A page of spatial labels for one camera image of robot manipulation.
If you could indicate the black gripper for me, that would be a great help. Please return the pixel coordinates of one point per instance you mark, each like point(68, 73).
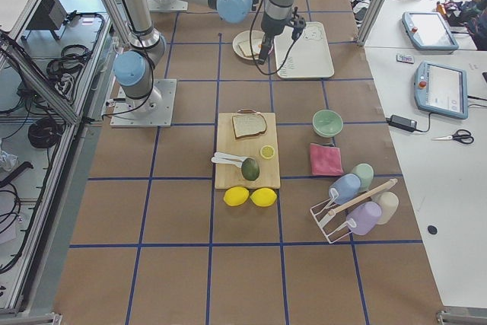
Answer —
point(268, 32)

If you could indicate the white round plate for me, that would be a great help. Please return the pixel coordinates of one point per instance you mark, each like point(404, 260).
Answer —
point(242, 36)

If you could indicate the bread slice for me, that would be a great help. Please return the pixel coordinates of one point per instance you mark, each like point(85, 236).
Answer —
point(247, 125)
point(248, 48)

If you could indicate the bread slice on plate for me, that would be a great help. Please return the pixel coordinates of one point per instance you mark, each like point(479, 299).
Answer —
point(248, 48)

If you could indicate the cream bear tray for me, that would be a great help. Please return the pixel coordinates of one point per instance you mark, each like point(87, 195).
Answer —
point(310, 57)

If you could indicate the light green bowl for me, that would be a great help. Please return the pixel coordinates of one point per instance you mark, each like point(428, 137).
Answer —
point(327, 123)

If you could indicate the lemon half slice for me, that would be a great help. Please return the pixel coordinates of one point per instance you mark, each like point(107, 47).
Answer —
point(267, 152)

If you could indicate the white plastic knife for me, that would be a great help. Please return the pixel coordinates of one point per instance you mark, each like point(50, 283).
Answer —
point(224, 158)

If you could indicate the green avocado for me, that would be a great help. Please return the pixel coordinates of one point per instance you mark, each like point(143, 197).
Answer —
point(250, 169)

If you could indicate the pink cloth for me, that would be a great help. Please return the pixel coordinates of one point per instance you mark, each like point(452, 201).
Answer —
point(325, 160)

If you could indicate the wooden cutting board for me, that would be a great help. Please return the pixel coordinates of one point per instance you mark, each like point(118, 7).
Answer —
point(228, 175)

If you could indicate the right yellow lemon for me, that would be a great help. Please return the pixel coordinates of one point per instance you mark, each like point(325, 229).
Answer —
point(263, 197)

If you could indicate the yellow lemon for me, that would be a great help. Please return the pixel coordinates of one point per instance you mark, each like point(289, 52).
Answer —
point(263, 197)
point(236, 196)

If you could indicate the left yellow lemon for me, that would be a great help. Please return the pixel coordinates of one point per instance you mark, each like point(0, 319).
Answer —
point(236, 196)

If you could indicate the black power adapter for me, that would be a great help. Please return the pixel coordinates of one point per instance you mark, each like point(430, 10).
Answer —
point(402, 123)

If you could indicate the green cup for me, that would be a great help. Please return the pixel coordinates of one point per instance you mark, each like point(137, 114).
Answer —
point(365, 173)

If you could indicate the blue cup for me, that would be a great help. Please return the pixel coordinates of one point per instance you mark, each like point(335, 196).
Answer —
point(344, 189)

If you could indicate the upper teach pendant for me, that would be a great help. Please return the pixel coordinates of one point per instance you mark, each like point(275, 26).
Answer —
point(428, 31)

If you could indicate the teach pendant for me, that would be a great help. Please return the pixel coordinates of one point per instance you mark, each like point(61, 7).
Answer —
point(428, 31)
point(441, 89)

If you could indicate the wooden rack rod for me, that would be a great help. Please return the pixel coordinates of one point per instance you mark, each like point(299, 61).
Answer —
point(383, 187)

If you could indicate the lower teach pendant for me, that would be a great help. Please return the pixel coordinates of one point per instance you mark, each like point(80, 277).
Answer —
point(441, 89)

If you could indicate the purple cup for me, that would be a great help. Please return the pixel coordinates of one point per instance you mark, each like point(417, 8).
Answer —
point(362, 219)

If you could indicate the cream cup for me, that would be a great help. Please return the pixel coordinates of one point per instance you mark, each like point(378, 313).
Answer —
point(388, 202)

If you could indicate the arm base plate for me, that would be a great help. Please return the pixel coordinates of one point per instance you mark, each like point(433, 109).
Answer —
point(157, 111)
point(167, 5)

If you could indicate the white wire cup rack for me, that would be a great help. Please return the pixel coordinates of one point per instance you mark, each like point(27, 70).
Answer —
point(331, 225)

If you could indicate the black handled scissors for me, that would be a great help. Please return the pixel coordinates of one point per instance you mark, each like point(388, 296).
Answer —
point(463, 136)

